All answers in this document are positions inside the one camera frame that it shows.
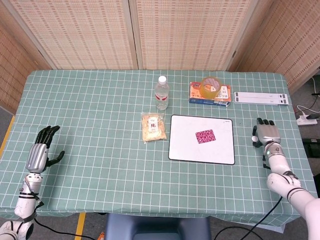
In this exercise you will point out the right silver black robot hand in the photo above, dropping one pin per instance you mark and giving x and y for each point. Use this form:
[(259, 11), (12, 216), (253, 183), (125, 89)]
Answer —
[(268, 132)]

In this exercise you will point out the green checkered tablecloth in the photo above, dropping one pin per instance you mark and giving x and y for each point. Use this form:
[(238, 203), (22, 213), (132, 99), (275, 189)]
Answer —
[(125, 150)]

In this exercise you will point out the yellow packing tape roll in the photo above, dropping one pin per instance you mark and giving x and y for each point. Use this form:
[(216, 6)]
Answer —
[(210, 87)]

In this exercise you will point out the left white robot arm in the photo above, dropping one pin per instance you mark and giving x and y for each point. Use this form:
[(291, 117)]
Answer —
[(22, 202)]

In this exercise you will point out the white folded stand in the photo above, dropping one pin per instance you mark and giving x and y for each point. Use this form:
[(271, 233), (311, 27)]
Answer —
[(262, 98)]

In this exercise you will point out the bag of beige snack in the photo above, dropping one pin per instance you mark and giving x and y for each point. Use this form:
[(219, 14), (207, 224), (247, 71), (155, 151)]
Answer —
[(153, 129)]

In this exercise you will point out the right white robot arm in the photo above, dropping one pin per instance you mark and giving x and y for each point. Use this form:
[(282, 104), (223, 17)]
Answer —
[(292, 190)]

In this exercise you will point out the blue chair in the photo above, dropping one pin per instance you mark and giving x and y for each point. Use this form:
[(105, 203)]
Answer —
[(157, 227)]

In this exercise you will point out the orange blue tissue pack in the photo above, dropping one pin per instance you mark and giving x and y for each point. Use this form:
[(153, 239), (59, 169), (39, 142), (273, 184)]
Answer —
[(210, 96)]

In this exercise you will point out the white power strip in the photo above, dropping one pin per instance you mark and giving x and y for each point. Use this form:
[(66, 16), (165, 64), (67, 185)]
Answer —
[(306, 121)]

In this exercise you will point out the white magnetic board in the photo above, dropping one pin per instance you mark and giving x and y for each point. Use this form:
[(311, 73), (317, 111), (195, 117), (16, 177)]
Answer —
[(201, 150)]

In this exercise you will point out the bamboo folding screen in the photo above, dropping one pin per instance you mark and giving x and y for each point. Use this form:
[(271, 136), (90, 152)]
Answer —
[(160, 35)]

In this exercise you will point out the black box on floor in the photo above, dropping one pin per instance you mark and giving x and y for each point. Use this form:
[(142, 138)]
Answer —
[(311, 148)]

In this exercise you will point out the clear plastic water bottle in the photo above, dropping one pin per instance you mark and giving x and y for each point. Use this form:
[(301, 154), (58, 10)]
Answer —
[(161, 93)]

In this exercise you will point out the pink patterned packet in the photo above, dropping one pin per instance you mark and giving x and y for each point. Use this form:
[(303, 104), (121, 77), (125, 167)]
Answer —
[(206, 136)]

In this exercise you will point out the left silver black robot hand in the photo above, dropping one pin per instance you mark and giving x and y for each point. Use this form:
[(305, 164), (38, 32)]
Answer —
[(37, 158)]

